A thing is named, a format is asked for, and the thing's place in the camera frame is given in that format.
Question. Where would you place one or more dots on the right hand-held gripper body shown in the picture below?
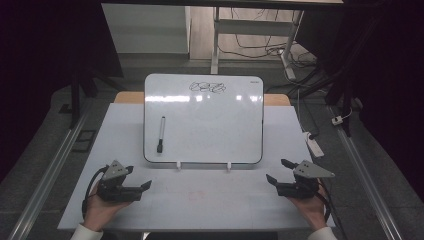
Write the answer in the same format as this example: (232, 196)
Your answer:
(300, 188)

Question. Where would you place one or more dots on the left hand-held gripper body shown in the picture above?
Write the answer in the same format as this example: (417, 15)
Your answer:
(115, 191)

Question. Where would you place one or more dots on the white marker with black cap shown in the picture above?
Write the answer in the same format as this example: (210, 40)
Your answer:
(161, 131)

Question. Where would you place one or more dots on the white whiteboard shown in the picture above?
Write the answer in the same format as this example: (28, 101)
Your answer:
(206, 126)

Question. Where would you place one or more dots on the person's left hand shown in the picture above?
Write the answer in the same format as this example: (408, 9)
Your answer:
(100, 210)

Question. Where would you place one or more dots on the person's right hand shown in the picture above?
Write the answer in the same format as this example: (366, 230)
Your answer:
(310, 210)

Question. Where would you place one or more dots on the white power strip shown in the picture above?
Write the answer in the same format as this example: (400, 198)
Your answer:
(315, 146)

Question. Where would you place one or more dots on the black plug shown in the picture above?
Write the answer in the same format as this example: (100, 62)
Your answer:
(312, 136)

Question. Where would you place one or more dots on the white whiteboard support clip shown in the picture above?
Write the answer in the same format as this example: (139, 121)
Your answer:
(178, 165)
(229, 166)

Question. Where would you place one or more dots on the white table cover sheet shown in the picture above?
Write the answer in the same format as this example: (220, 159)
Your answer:
(206, 200)

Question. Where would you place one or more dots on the small white adapter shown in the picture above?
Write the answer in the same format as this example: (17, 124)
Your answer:
(337, 120)

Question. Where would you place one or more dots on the wooden board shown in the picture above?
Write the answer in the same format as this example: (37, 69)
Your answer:
(128, 97)

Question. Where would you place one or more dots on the black stand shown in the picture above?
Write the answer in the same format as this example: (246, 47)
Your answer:
(346, 103)
(75, 100)

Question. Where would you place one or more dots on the white cabinet panel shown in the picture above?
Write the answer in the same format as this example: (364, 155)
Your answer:
(146, 30)

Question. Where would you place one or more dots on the metal rail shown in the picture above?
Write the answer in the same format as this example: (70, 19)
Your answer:
(50, 173)
(366, 176)

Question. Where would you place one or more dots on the white desk frame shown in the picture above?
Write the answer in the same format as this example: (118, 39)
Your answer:
(253, 27)

